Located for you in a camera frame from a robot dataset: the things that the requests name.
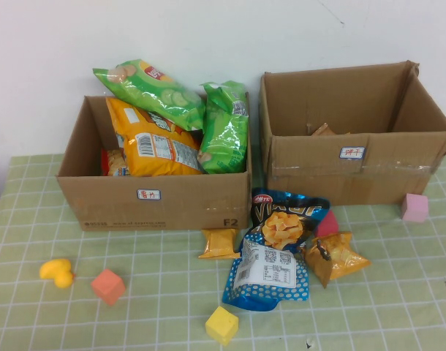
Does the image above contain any orange foam cube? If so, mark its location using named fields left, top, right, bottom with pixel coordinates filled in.
left=91, top=268, right=126, bottom=306

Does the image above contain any red snack bag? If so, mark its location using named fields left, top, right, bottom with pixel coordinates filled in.
left=100, top=147, right=129, bottom=177

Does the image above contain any blue chips snack bag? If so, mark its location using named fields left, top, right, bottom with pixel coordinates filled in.
left=222, top=187, right=332, bottom=312

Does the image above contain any red foam cube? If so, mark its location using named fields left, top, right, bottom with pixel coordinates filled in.
left=315, top=209, right=340, bottom=238

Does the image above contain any dark orange small snack packet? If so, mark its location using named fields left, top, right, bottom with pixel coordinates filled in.
left=305, top=237, right=334, bottom=290

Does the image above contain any green cucumber Lay's chips bag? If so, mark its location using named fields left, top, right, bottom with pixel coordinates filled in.
left=92, top=58, right=207, bottom=132

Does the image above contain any green checkered tablecloth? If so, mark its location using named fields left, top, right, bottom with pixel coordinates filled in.
left=0, top=151, right=446, bottom=351

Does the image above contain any white label sticker blue border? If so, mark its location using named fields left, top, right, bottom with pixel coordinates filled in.
left=136, top=188, right=162, bottom=201
left=339, top=146, right=366, bottom=161

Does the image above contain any brown orange small snack packet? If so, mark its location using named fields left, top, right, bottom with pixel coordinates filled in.
left=310, top=123, right=352, bottom=137

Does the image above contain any yellow foam cube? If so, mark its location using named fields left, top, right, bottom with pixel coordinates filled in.
left=205, top=306, right=240, bottom=347

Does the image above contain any yellow rubber duck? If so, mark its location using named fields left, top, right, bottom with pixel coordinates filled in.
left=39, top=258, right=78, bottom=290

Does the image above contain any large orange chips bag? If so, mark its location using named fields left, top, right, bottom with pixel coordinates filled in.
left=105, top=96, right=205, bottom=178

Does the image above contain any yellow small snack packet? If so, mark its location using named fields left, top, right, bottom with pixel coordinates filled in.
left=323, top=232, right=372, bottom=282

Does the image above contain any pink foam cube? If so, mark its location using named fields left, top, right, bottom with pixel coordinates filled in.
left=401, top=193, right=430, bottom=223

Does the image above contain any cardboard box with taped flaps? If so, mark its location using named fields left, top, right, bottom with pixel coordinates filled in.
left=259, top=61, right=446, bottom=206

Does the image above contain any green chips bag with barcode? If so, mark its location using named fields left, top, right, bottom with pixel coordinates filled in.
left=197, top=80, right=250, bottom=175

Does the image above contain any cardboard box with F2 print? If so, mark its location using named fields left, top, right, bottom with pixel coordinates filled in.
left=56, top=91, right=253, bottom=232

